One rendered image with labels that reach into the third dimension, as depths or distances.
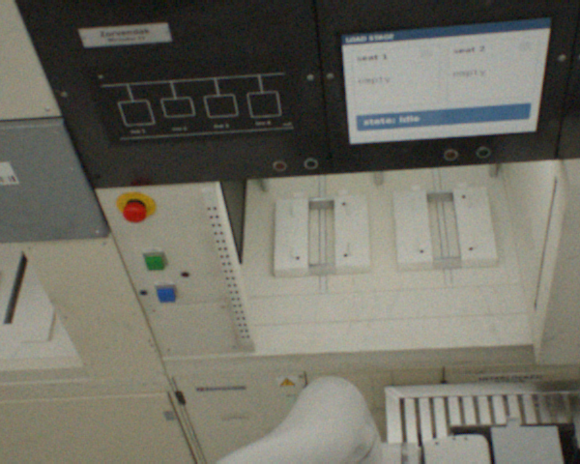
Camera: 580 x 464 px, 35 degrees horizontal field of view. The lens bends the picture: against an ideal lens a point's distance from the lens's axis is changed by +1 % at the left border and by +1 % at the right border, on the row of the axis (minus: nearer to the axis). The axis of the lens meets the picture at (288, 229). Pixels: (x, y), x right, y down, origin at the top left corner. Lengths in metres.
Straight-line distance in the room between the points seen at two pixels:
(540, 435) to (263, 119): 0.64
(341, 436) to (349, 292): 0.94
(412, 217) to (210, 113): 0.80
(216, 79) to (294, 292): 0.77
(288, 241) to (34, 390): 0.64
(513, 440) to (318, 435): 0.50
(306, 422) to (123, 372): 1.00
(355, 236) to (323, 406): 1.01
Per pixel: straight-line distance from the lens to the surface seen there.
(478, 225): 2.08
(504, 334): 1.95
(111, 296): 1.80
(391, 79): 1.36
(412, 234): 2.06
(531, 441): 1.51
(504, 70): 1.38
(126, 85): 1.39
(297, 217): 2.11
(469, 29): 1.32
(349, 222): 2.09
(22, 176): 1.56
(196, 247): 1.67
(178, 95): 1.39
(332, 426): 1.08
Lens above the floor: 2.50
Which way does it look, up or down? 50 degrees down
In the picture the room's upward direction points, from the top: 10 degrees counter-clockwise
